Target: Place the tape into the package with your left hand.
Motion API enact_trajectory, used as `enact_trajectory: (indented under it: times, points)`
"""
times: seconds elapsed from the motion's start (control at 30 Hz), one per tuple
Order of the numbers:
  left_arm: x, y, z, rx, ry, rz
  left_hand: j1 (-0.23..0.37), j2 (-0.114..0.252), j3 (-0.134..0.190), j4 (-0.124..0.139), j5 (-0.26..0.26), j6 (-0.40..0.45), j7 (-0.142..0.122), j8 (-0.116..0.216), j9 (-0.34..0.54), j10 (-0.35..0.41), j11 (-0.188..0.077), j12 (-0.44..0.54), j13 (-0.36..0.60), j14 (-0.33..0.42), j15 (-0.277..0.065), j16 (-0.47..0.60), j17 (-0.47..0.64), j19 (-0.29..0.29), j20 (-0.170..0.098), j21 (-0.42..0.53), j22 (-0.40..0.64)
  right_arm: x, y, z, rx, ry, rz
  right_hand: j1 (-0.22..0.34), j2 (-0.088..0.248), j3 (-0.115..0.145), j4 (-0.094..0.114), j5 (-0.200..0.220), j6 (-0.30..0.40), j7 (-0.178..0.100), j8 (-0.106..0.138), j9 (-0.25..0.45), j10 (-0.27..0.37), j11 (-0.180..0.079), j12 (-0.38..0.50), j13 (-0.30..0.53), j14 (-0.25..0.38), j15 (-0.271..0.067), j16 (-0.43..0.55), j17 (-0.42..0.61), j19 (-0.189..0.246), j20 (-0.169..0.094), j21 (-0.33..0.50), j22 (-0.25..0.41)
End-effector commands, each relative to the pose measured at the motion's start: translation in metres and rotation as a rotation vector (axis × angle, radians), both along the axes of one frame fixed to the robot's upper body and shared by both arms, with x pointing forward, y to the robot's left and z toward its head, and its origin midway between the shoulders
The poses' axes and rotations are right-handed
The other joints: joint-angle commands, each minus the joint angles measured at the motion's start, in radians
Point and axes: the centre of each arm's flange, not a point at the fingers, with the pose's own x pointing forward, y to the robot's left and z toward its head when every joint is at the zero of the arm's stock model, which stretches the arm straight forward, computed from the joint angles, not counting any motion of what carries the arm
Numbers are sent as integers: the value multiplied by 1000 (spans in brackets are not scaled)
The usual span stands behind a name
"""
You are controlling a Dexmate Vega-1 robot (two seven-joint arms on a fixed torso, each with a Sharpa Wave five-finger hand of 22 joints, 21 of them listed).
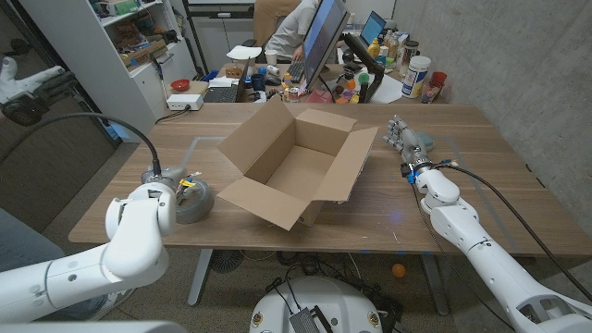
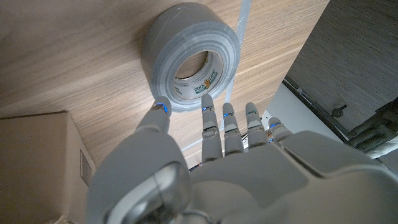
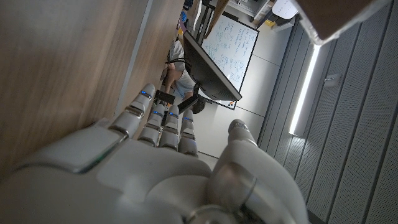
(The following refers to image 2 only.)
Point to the open brown cardboard box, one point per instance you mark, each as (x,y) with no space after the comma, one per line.
(37,161)

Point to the grey duct tape roll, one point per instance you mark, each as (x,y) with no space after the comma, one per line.
(174,37)

